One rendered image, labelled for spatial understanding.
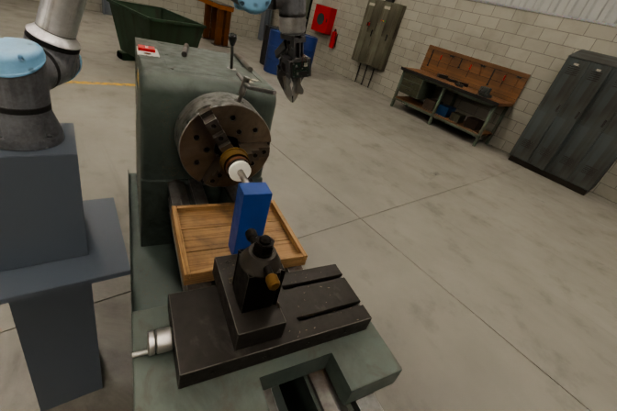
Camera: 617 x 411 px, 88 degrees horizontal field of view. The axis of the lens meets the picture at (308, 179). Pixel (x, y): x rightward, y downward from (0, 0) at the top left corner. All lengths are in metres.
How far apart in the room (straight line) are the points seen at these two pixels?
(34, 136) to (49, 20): 0.29
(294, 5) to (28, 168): 0.77
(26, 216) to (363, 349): 0.91
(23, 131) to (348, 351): 0.92
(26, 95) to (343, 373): 0.94
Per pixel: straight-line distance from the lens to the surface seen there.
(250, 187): 0.88
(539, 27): 7.51
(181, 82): 1.21
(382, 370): 0.83
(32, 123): 1.02
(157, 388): 0.73
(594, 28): 7.31
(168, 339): 0.73
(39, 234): 1.15
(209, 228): 1.07
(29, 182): 1.05
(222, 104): 1.07
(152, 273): 1.42
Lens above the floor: 1.57
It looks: 28 degrees down
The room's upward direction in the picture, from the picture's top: 16 degrees clockwise
